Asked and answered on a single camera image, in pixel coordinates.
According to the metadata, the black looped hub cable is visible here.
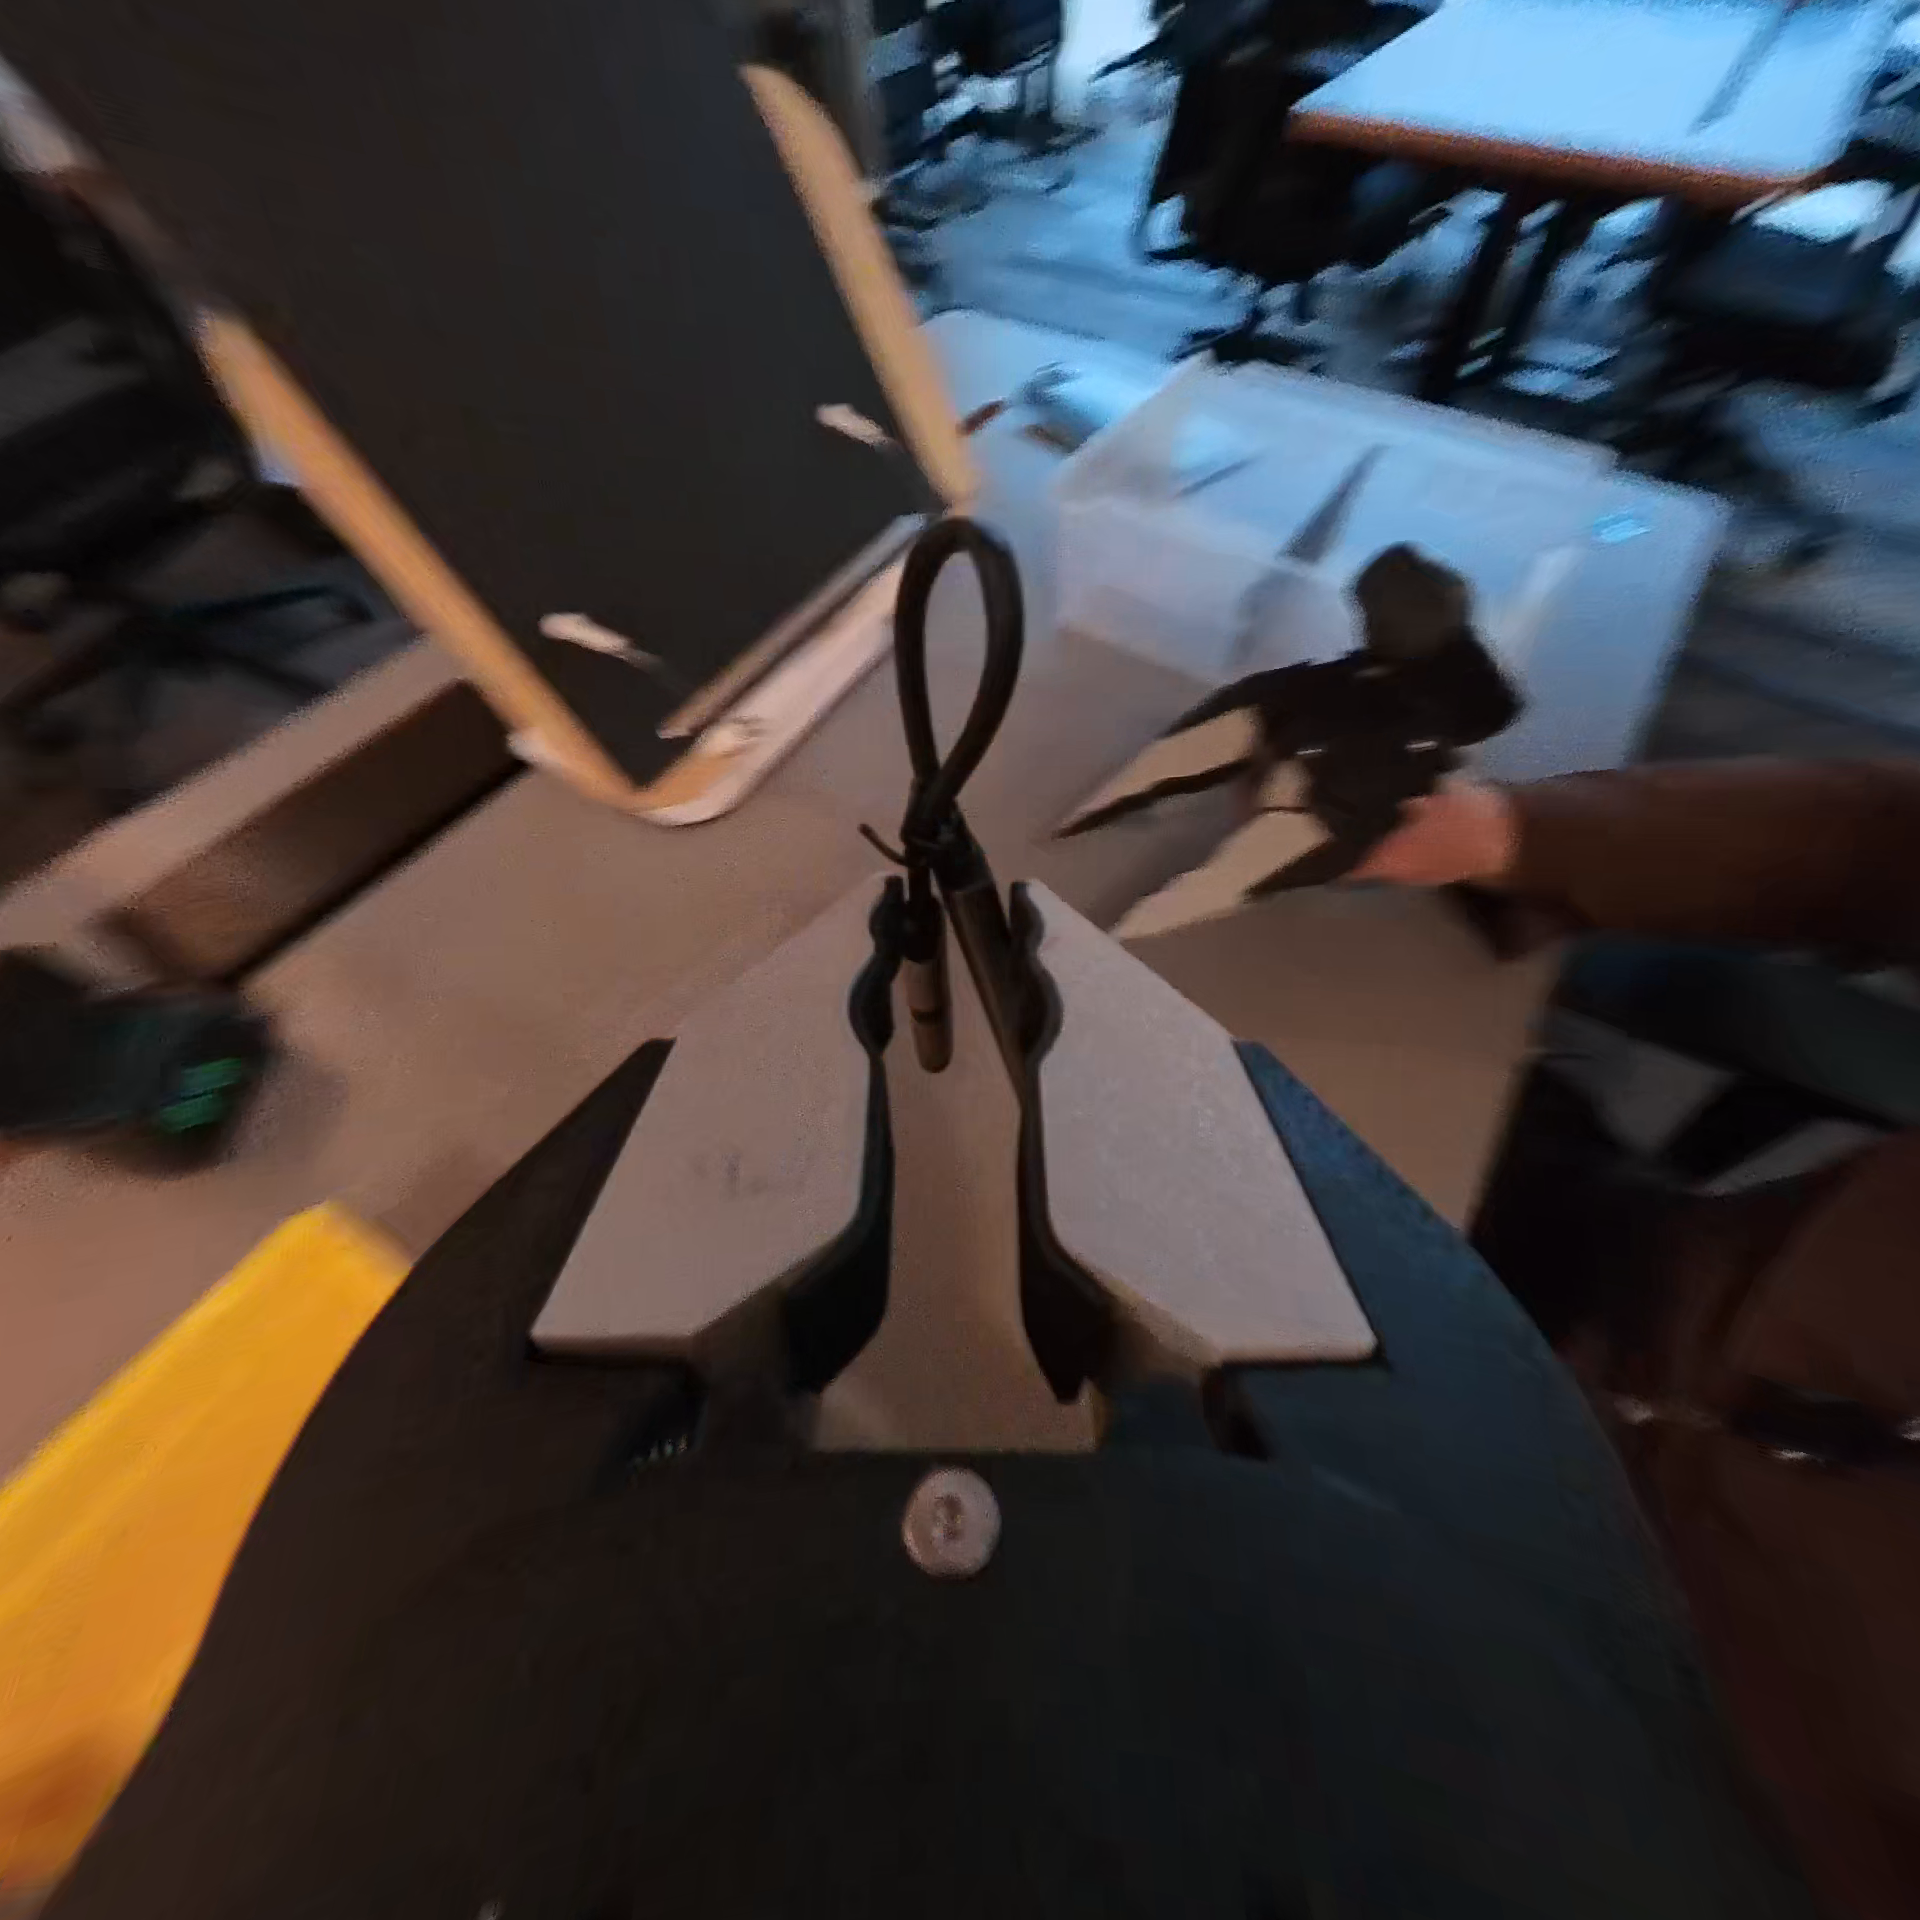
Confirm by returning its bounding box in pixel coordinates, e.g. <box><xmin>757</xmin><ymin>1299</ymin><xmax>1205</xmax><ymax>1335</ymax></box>
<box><xmin>856</xmin><ymin>514</ymin><xmax>1052</xmax><ymax>1075</ymax></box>

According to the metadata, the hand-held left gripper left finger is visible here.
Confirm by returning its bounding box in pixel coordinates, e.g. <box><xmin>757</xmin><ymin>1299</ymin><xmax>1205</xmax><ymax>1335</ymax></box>
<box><xmin>528</xmin><ymin>874</ymin><xmax>909</xmax><ymax>1396</ymax></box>

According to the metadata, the person's lap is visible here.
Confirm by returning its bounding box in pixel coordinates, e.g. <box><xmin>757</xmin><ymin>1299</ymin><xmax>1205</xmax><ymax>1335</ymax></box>
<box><xmin>1469</xmin><ymin>960</ymin><xmax>1920</xmax><ymax>1920</ymax></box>

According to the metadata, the black office chair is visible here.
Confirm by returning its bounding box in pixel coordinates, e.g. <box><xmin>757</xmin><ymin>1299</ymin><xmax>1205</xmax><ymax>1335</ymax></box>
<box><xmin>0</xmin><ymin>164</ymin><xmax>393</xmax><ymax>752</ymax></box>

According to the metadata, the person's right forearm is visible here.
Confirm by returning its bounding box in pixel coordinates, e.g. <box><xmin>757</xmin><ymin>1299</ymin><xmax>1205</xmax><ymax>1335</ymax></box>
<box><xmin>1499</xmin><ymin>757</ymin><xmax>1920</xmax><ymax>962</ymax></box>

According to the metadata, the yellow box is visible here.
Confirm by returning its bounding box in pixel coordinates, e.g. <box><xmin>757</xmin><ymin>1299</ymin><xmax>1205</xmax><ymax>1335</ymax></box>
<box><xmin>0</xmin><ymin>1201</ymin><xmax>414</xmax><ymax>1907</ymax></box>

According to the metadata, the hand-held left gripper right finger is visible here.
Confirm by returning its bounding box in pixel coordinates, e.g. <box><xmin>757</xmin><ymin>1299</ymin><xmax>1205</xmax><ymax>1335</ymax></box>
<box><xmin>1007</xmin><ymin>880</ymin><xmax>1379</xmax><ymax>1408</ymax></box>

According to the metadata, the black charger with green lights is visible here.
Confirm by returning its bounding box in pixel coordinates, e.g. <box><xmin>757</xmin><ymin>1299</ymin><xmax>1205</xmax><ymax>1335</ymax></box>
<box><xmin>0</xmin><ymin>944</ymin><xmax>279</xmax><ymax>1172</ymax></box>

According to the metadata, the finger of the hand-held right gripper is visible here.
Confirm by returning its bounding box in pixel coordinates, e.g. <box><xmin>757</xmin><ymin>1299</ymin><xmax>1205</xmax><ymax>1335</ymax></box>
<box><xmin>1112</xmin><ymin>810</ymin><xmax>1337</xmax><ymax>944</ymax></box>
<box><xmin>1049</xmin><ymin>704</ymin><xmax>1291</xmax><ymax>840</ymax></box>

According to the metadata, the wooden-edged table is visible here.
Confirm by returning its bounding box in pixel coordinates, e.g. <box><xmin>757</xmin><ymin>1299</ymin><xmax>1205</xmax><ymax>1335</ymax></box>
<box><xmin>1289</xmin><ymin>0</ymin><xmax>1907</xmax><ymax>407</ymax></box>

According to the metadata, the person's right hand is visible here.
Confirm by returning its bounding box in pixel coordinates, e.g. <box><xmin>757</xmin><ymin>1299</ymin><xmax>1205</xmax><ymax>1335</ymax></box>
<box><xmin>1358</xmin><ymin>780</ymin><xmax>1520</xmax><ymax>889</ymax></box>

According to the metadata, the clear plastic bin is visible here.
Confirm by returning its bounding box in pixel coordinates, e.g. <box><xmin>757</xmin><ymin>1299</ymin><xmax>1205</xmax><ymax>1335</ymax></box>
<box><xmin>1049</xmin><ymin>352</ymin><xmax>1728</xmax><ymax>781</ymax></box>

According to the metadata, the black board with wooden rim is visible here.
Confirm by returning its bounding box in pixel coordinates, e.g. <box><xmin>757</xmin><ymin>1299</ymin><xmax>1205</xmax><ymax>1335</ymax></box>
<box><xmin>0</xmin><ymin>0</ymin><xmax>985</xmax><ymax>829</ymax></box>

